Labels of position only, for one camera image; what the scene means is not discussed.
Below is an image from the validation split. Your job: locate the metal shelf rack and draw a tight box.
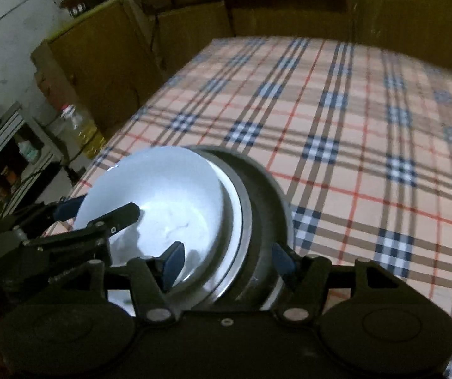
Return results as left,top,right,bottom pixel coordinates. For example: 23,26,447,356
0,103,64,219

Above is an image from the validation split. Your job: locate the small steel bowl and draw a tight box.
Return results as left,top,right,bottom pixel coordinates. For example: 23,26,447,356
193,146,255,311

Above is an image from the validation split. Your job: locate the white deep porcelain bowl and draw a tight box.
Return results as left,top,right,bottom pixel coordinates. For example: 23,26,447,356
73,146,227,292

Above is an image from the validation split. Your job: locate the plaid checkered tablecloth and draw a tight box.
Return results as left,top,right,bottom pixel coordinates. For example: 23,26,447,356
73,37,452,378

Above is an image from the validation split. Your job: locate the cooking oil bottle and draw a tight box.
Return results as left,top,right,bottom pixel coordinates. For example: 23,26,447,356
60,104,106,160

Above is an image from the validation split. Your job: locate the brown wooden cabinet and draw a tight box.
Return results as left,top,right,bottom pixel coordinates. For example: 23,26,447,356
31,0,452,136

